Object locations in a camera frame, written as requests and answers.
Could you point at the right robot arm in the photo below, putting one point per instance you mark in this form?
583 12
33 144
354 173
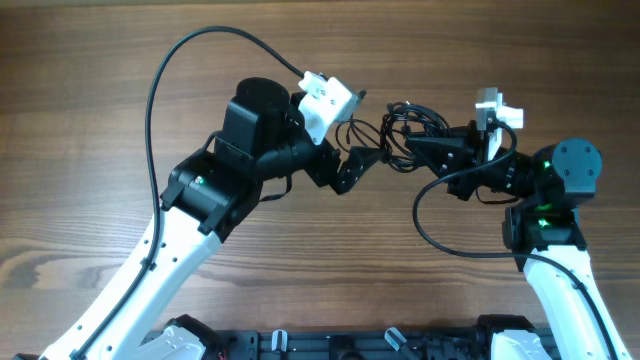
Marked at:
541 230

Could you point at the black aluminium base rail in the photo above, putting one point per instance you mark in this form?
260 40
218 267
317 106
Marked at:
456 343

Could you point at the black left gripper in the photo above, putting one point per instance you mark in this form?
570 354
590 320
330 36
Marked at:
323 171

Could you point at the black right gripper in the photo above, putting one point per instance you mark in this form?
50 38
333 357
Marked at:
464 147

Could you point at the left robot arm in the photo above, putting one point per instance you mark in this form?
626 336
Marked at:
267 133

